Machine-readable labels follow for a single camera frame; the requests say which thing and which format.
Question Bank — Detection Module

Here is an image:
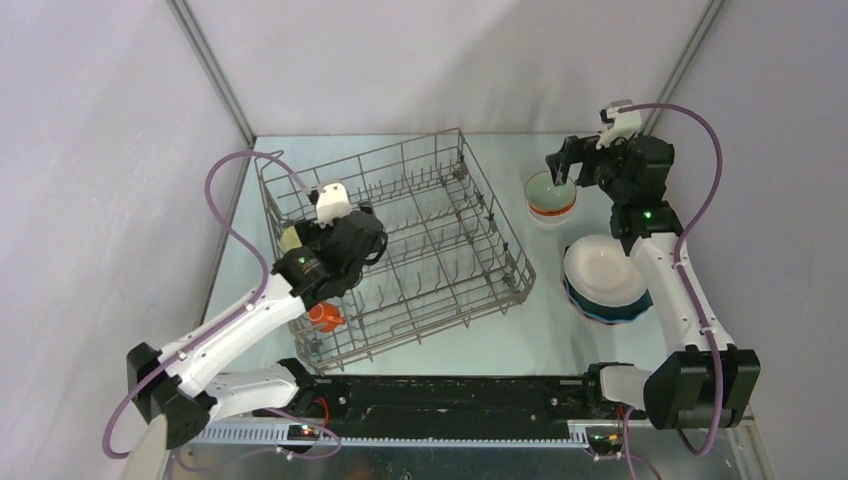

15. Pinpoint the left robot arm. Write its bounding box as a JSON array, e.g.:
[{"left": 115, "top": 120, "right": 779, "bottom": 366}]
[{"left": 126, "top": 202, "right": 388, "bottom": 450}]

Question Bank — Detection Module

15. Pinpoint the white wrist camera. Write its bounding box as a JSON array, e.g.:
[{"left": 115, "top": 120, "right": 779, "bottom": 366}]
[
  {"left": 309, "top": 182, "right": 353, "bottom": 228},
  {"left": 595, "top": 99, "right": 642, "bottom": 150}
]

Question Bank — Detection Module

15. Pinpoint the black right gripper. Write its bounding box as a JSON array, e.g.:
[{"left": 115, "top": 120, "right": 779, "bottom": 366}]
[{"left": 546, "top": 128, "right": 634, "bottom": 203}]

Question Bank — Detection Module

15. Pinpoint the blue dotted plate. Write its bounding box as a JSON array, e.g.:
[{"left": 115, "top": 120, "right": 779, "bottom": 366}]
[{"left": 563, "top": 278, "right": 654, "bottom": 326}]

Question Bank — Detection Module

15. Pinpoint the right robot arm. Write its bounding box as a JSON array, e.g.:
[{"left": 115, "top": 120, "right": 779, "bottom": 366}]
[{"left": 546, "top": 136, "right": 761, "bottom": 430}]

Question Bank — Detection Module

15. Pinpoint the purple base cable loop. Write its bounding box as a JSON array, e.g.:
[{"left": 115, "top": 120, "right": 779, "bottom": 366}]
[{"left": 264, "top": 407, "right": 344, "bottom": 462}]

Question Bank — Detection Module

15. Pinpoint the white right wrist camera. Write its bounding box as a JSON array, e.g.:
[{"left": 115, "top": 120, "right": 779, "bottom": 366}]
[{"left": 595, "top": 99, "right": 642, "bottom": 150}]

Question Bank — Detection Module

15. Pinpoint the orange bowl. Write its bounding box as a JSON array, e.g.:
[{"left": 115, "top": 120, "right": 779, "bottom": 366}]
[{"left": 527, "top": 202, "right": 576, "bottom": 218}]

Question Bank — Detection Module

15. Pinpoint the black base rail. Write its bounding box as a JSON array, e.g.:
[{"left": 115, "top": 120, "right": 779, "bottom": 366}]
[{"left": 285, "top": 375, "right": 627, "bottom": 442}]

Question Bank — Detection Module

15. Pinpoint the white ribbed bowl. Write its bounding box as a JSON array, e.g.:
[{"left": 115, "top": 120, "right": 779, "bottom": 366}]
[{"left": 528, "top": 210, "right": 571, "bottom": 230}]

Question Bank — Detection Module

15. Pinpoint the pale green cup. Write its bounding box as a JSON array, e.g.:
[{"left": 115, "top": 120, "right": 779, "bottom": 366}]
[{"left": 524, "top": 172, "right": 577, "bottom": 210}]

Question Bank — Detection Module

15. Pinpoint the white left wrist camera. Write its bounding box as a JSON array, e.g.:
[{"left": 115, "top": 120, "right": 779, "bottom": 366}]
[{"left": 309, "top": 182, "right": 353, "bottom": 228}]

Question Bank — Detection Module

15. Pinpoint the white plate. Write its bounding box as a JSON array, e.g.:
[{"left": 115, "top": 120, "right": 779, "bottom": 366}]
[{"left": 563, "top": 234, "right": 651, "bottom": 310}]

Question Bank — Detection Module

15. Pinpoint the small orange cup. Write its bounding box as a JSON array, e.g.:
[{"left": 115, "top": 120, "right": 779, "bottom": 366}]
[{"left": 307, "top": 302, "right": 347, "bottom": 333}]

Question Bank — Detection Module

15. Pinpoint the grey wire dish rack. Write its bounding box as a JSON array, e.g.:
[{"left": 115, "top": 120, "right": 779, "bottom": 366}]
[{"left": 256, "top": 129, "right": 537, "bottom": 375}]

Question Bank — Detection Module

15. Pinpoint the yellow mug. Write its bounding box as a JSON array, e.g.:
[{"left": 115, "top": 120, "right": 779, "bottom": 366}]
[{"left": 279, "top": 226, "right": 303, "bottom": 253}]

